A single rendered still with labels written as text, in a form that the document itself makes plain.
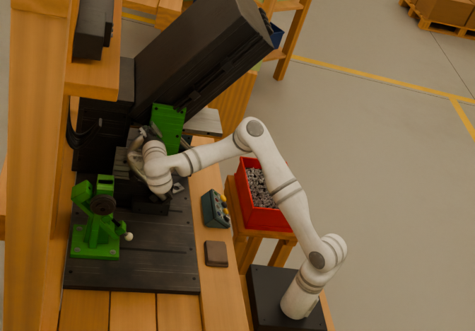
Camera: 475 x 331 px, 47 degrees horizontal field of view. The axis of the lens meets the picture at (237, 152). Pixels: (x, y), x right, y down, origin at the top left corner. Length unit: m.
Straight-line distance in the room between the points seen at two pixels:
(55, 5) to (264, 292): 1.21
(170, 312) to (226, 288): 0.20
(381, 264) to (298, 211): 2.03
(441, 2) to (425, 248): 4.33
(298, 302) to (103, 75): 0.90
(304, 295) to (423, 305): 1.85
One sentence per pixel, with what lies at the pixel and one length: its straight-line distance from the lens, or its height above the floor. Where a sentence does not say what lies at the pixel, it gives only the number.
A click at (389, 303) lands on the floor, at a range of 3.41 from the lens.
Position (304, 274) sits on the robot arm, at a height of 1.09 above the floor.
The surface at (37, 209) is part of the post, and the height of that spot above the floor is 1.40.
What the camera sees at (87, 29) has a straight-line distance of 1.45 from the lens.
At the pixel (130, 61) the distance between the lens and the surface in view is 2.13.
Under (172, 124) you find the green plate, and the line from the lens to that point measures 1.89.
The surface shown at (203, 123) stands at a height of 1.13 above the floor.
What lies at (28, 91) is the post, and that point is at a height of 1.69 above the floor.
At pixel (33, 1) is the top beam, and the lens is 0.98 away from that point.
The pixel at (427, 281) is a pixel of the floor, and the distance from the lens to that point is 3.69.
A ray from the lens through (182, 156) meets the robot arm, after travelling 1.58.
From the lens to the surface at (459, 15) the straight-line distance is 7.85.
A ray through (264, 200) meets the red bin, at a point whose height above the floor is 0.88.
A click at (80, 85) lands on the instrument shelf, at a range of 1.40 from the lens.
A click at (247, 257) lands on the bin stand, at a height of 0.33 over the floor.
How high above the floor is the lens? 2.28
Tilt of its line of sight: 36 degrees down
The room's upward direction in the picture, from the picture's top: 19 degrees clockwise
